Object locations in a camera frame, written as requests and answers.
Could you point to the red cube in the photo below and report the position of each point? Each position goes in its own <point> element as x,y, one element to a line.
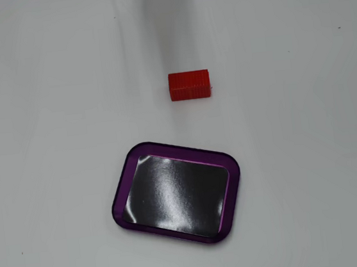
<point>189,85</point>

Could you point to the black glossy tray liner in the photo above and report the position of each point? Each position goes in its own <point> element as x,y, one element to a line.
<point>176,198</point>

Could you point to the purple metal tray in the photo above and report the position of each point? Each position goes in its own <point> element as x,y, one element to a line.
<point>119,191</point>

